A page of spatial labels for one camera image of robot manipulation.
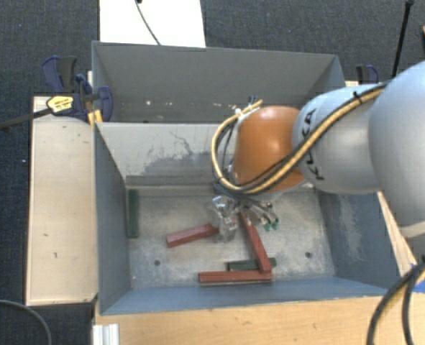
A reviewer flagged red-brown flat block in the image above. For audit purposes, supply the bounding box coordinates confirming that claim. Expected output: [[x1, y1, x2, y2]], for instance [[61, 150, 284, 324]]
[[198, 270, 273, 285], [165, 223, 221, 249], [238, 212, 273, 275]]

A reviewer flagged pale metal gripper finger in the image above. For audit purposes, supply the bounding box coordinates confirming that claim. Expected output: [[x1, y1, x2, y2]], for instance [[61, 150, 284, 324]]
[[221, 208, 240, 243], [211, 198, 229, 230]]

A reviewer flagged grey metal bin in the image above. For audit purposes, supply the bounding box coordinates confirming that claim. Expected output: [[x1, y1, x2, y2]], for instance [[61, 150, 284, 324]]
[[91, 40, 402, 316]]

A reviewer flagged pale wood flat board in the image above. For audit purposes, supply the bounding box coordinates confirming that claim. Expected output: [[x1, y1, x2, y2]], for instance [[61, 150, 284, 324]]
[[25, 96, 100, 307]]

